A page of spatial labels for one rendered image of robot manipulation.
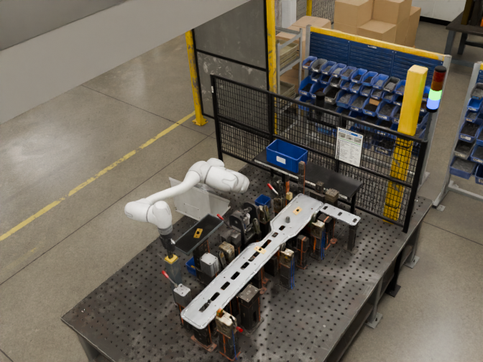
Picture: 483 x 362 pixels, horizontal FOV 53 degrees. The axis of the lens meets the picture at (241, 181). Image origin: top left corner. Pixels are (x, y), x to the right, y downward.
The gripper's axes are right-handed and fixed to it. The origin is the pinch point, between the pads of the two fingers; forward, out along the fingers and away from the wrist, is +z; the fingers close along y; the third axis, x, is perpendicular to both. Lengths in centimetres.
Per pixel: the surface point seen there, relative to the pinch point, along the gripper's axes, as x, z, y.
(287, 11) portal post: 463, 28, -218
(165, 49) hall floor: 414, 118, -437
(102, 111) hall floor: 212, 118, -363
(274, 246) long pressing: 58, 19, 39
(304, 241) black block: 74, 20, 53
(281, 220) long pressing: 82, 19, 29
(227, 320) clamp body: -11, 13, 54
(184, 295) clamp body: -12.2, 13.1, 21.3
